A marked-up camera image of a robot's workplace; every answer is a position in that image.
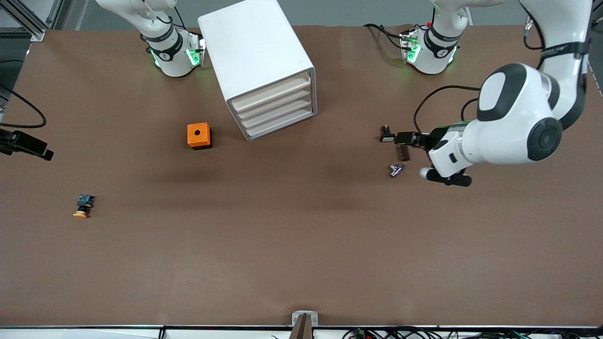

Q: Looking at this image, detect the cream plastic drawer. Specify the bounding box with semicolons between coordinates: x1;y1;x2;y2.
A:
237;86;312;120
241;97;313;129
245;106;314;138
232;74;311;112

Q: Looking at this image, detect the white drawer cabinet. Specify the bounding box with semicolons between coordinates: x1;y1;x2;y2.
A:
198;0;318;142

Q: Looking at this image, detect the orange box with round hole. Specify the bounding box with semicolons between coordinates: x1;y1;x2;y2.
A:
187;122;212;150

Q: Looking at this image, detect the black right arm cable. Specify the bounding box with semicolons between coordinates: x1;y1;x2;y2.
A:
0;85;47;129

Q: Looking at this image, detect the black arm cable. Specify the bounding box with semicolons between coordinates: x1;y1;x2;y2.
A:
414;85;481;137
0;85;47;129

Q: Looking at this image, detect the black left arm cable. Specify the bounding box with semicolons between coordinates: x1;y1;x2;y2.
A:
414;85;481;137

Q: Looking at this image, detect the yellow mushroom button switch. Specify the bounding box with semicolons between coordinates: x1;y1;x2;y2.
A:
73;194;96;219

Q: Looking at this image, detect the black base cable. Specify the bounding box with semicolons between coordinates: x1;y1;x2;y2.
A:
363;23;406;50

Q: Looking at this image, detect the aluminium frame profile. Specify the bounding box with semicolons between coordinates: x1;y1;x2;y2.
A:
0;0;64;43

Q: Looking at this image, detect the white table edge rail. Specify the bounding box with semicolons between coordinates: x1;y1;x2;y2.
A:
0;326;603;339

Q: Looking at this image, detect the black cable bundle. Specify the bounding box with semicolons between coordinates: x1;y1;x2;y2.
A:
342;327;603;339

